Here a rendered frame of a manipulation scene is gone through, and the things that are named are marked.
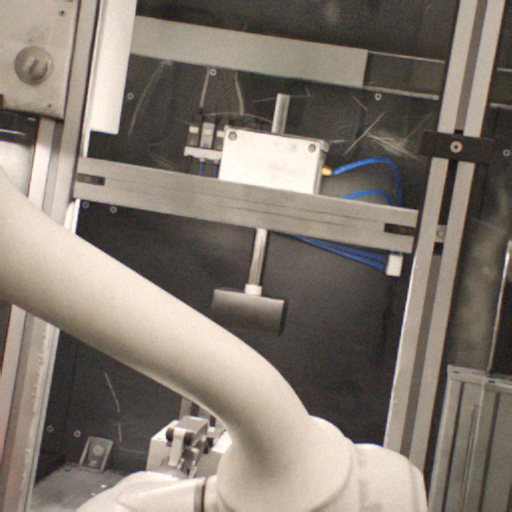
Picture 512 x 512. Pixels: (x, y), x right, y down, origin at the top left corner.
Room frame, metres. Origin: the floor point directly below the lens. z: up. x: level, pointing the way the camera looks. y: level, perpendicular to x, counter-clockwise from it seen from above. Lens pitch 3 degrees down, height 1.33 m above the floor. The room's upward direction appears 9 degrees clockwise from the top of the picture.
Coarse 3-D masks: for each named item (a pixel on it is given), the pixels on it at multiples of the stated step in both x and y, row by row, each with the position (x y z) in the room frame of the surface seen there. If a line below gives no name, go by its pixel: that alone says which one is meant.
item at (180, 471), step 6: (168, 456) 1.18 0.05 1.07; (162, 462) 1.18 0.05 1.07; (180, 462) 1.18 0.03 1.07; (156, 468) 1.16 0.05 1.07; (162, 468) 1.16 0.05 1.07; (168, 468) 1.16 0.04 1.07; (174, 468) 1.16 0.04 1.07; (180, 468) 1.17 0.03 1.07; (186, 468) 1.19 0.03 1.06; (168, 474) 1.14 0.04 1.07; (174, 474) 1.14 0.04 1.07; (180, 474) 1.15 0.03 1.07; (186, 474) 1.20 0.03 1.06; (180, 480) 1.14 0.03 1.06
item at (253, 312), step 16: (256, 240) 1.56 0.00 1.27; (256, 256) 1.55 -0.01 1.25; (256, 272) 1.55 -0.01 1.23; (224, 288) 1.57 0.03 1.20; (256, 288) 1.56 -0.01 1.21; (224, 304) 1.54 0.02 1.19; (240, 304) 1.53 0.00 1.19; (256, 304) 1.53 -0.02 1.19; (272, 304) 1.53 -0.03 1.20; (288, 304) 1.59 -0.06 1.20; (224, 320) 1.54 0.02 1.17; (240, 320) 1.53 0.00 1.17; (256, 320) 1.53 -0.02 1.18; (272, 320) 1.53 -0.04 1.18; (272, 336) 1.53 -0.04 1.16
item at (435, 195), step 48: (96, 0) 1.38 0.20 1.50; (480, 48) 1.33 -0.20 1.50; (480, 96) 1.33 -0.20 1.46; (48, 144) 1.38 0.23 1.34; (432, 192) 1.33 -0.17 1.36; (432, 240) 1.33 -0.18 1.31; (48, 336) 1.38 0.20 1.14; (432, 336) 1.33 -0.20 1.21; (0, 384) 1.38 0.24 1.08; (48, 384) 1.41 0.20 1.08; (432, 384) 1.33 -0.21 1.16; (0, 432) 1.38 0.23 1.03
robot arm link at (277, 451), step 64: (0, 192) 0.80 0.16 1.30; (0, 256) 0.81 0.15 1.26; (64, 256) 0.83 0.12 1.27; (64, 320) 0.84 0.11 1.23; (128, 320) 0.84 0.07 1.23; (192, 320) 0.87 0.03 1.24; (192, 384) 0.87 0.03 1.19; (256, 384) 0.89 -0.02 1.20; (256, 448) 0.91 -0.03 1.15; (320, 448) 0.93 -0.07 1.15; (384, 448) 0.98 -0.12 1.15
